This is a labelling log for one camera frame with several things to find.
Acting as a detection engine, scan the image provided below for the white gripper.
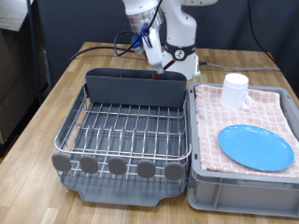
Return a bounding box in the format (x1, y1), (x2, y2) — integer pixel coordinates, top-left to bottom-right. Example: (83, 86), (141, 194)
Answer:
(143, 28), (165, 75)

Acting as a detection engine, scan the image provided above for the blue plastic plate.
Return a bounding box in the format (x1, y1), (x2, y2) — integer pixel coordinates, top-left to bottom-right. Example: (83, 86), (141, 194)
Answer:
(218, 124), (295, 172)

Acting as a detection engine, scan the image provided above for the pink checked dish cloth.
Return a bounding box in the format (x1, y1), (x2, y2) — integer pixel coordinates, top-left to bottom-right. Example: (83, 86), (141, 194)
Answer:
(194, 83), (299, 179)

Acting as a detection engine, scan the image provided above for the dark grey cutlery caddy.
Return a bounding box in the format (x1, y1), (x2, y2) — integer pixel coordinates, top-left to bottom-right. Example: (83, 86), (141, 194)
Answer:
(85, 67), (189, 109)

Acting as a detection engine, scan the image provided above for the white plastic mug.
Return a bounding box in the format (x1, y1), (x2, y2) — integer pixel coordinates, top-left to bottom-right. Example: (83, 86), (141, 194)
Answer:
(219, 73), (254, 111)

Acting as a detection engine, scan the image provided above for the black metal pole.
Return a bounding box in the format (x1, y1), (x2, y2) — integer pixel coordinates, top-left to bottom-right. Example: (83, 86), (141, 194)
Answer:
(26, 0), (43, 105)

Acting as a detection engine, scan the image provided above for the grey plastic drain tray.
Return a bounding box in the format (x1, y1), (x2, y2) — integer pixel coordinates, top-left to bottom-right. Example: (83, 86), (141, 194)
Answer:
(57, 83), (190, 207)

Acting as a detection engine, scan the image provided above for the wooden cabinet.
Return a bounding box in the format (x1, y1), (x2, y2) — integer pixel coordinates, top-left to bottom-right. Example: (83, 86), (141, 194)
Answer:
(0, 0), (50, 157)

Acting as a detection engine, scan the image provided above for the grey plastic crate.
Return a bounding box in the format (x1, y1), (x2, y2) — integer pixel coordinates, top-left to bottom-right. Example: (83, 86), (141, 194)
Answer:
(186, 81), (299, 218)

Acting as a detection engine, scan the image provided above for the wrist camera on blue mount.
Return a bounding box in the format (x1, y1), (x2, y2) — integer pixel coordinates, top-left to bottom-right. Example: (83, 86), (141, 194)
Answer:
(130, 31), (146, 48)

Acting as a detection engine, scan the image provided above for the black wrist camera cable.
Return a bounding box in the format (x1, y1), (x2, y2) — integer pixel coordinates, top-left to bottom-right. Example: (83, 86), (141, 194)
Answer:
(113, 0), (164, 57)

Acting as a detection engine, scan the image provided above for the thick black power cable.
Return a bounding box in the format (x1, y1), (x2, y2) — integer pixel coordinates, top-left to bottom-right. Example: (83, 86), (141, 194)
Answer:
(68, 45), (148, 63)

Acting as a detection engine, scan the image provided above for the grey cable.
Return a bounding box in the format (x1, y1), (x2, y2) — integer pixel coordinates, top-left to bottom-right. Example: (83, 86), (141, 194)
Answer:
(199, 61), (281, 72)

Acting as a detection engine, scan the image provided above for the thin black dangling cable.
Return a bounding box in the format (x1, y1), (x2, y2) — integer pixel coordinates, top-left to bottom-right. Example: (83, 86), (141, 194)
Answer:
(247, 0), (278, 63)

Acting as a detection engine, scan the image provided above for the metal wire dish rack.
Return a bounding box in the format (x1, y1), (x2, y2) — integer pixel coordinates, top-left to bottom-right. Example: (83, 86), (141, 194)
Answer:
(50, 82), (192, 182)

